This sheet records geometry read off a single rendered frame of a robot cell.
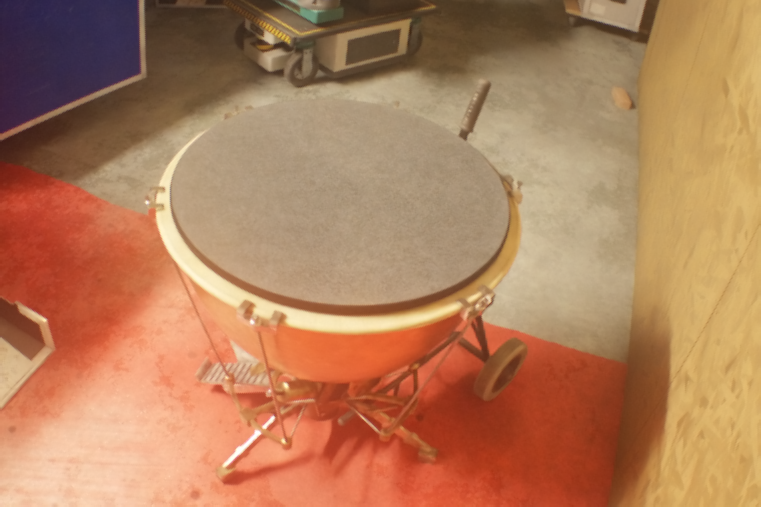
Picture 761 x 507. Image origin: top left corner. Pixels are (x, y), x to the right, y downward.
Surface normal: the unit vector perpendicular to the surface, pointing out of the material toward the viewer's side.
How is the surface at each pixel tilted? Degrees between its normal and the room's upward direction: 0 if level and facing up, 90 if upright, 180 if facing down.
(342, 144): 0
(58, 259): 0
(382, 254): 0
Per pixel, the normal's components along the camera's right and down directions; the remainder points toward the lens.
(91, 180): 0.11, -0.77
